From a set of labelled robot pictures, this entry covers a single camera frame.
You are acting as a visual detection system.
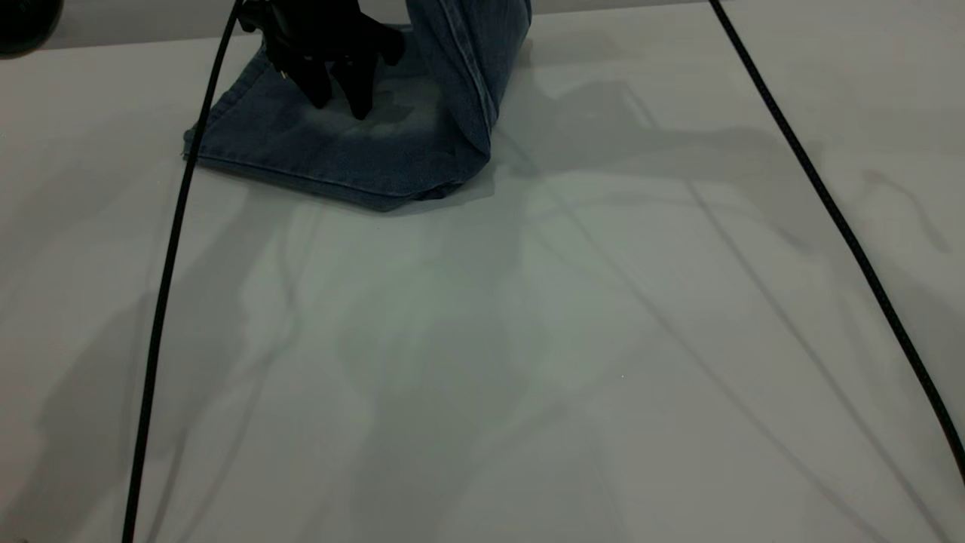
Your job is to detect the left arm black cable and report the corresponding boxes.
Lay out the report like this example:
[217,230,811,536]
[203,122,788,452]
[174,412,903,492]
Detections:
[121,0,246,543]

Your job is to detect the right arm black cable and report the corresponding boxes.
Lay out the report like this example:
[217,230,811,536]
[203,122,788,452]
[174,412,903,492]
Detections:
[707,0,965,487]

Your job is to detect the blue denim shorts basketball print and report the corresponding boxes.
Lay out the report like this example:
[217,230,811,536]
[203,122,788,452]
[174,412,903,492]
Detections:
[183,0,532,212]

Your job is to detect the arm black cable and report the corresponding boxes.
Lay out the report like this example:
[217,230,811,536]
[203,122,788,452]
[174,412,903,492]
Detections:
[707,0,965,487]
[121,0,246,543]

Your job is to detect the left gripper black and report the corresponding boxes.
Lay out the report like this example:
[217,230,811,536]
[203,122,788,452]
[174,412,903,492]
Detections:
[240,0,406,120]

